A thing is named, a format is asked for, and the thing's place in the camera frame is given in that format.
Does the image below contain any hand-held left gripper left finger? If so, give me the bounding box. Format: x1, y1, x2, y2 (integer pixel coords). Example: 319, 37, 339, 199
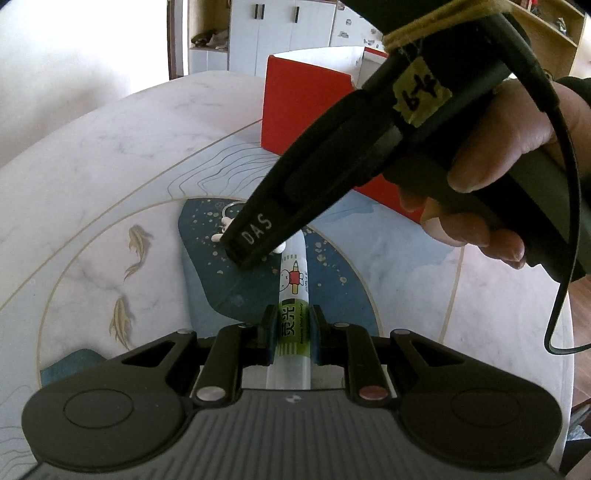
122, 305, 280, 405

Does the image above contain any white wall cabinet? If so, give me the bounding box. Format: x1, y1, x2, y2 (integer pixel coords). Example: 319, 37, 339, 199
187, 0, 591, 88

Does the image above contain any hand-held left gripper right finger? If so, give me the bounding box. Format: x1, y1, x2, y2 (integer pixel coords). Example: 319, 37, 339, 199
310, 305, 467, 404

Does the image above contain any person's right forearm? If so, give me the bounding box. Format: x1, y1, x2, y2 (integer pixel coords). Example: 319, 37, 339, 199
551, 75, 591, 104

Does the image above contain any white charm keychain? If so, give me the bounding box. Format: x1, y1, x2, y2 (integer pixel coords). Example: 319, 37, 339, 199
212, 200, 287, 254

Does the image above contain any black cable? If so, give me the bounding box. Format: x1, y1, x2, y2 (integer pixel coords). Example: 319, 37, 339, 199
485, 11, 591, 356

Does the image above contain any person's right hand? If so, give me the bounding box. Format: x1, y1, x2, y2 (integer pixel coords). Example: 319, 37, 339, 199
399, 79, 591, 269

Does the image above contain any red cardboard box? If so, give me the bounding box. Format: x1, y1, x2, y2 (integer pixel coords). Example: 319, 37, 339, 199
261, 46, 423, 227

